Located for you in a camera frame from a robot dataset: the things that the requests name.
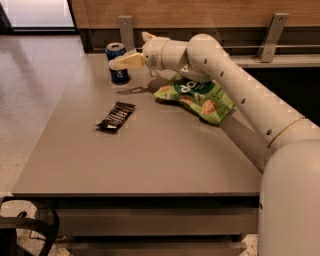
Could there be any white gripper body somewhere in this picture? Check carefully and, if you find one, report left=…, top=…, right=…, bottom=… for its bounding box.
left=142, top=31, right=169, bottom=70

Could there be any blue pepsi can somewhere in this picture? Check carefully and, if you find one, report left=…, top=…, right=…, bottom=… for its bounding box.
left=106, top=42, right=130, bottom=85

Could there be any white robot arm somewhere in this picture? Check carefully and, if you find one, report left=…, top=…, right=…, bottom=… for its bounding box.
left=109, top=32, right=320, bottom=256

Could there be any black candy bar wrapper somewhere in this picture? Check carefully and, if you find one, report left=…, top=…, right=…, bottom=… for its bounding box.
left=97, top=102, right=136, bottom=133

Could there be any green snack bag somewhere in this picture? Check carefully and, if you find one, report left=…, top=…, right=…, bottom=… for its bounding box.
left=154, top=74, right=235, bottom=125

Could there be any grey table drawer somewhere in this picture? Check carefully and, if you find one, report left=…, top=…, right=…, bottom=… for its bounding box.
left=56, top=208, right=258, bottom=236

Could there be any black chair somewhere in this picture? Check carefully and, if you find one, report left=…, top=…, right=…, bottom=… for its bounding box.
left=0, top=203, right=59, bottom=256

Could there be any left metal bracket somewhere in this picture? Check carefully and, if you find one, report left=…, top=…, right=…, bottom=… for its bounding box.
left=118, top=15, right=135, bottom=50

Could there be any metal bracket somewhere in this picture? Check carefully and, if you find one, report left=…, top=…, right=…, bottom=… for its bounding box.
left=257, top=12, right=289, bottom=63
left=118, top=15, right=135, bottom=50

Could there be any right metal bracket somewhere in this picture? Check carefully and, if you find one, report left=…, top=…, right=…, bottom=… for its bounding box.
left=257, top=12, right=289, bottom=63

